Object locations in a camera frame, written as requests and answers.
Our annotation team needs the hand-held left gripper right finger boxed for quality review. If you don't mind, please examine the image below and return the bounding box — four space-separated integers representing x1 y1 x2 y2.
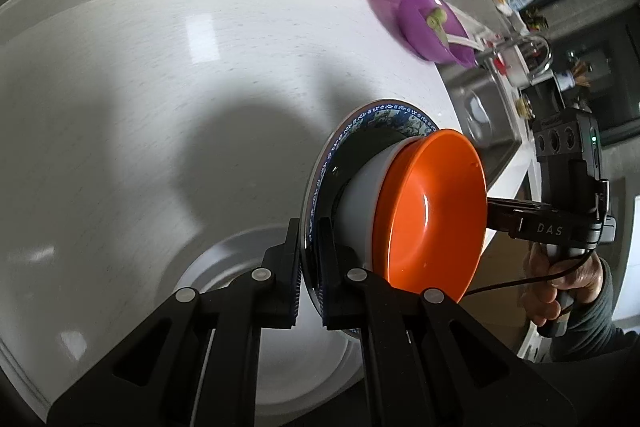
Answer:
317 217 576 427

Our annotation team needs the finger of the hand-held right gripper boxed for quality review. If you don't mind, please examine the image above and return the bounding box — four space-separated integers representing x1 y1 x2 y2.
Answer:
486 199 551 236

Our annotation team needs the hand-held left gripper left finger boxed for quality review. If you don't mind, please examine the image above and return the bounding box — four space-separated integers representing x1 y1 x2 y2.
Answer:
47 217 304 427

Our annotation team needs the orange plastic bowl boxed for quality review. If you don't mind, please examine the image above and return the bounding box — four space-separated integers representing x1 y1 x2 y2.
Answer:
372 128 488 299

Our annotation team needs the white deep round plate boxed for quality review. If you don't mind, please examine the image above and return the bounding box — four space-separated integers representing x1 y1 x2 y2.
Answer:
170 227 366 414

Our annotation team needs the small white bowl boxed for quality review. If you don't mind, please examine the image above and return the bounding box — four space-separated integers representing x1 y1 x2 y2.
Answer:
334 142 407 274

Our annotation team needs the blue patterned ceramic bowl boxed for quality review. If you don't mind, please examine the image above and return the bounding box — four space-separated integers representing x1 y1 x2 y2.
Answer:
302 101 441 339

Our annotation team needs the person's right forearm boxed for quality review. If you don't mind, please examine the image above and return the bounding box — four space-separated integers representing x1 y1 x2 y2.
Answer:
547 257 640 363

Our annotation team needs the person's right hand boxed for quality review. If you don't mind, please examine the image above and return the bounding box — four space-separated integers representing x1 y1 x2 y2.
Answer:
520 243 607 327

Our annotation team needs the stainless steel sink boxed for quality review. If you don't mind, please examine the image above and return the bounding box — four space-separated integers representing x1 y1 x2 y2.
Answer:
445 67 527 188

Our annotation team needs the chopstick holder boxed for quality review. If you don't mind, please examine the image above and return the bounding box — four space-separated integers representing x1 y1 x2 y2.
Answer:
555 62 594 90

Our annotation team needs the chrome faucet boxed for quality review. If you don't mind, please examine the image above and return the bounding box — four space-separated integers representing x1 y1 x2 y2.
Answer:
480 34 554 84

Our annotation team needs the purple plastic basin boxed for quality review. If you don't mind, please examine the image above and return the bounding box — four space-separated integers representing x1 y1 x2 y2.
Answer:
367 0 478 68

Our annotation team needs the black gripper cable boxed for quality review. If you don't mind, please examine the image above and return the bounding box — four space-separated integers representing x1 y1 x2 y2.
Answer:
467 251 597 299

